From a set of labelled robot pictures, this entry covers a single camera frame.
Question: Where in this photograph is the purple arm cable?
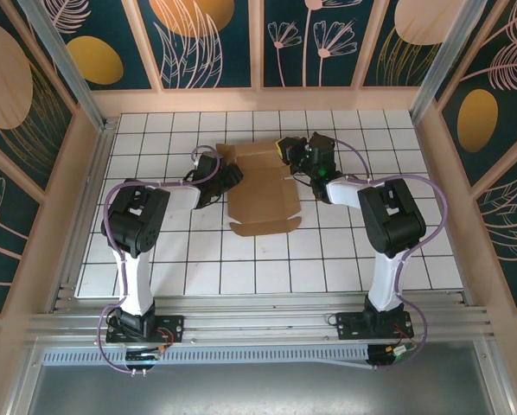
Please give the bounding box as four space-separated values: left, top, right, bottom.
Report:
97 145 221 375
334 138 450 372

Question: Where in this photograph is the aluminium corner post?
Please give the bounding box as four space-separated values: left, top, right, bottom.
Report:
16 0 109 131
408 0 488 127

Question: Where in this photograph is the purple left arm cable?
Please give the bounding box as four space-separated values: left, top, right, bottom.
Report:
97 145 221 375

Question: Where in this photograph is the aluminium side rail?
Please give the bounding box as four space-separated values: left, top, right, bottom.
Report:
46 117 119 313

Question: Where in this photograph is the grey metal sheet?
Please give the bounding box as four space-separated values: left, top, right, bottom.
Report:
5 340 517 415

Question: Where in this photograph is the brown cardboard box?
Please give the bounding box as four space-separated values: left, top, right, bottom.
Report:
214 140 303 238

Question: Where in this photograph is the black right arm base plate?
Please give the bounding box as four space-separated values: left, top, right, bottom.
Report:
335 310 415 342

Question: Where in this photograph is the grey slotted cable duct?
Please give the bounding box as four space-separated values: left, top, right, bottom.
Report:
40 343 372 369

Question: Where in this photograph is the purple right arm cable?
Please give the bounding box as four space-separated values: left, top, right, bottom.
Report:
334 138 450 372

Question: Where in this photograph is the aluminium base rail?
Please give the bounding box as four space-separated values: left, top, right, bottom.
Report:
24 290 493 352

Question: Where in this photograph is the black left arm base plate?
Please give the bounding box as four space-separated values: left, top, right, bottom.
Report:
105 314 186 345

